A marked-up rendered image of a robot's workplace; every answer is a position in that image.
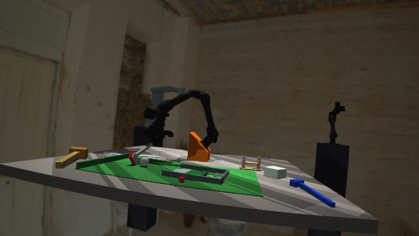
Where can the green putting mat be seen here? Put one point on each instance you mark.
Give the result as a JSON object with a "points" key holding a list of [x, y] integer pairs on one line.
{"points": [[239, 181]]}

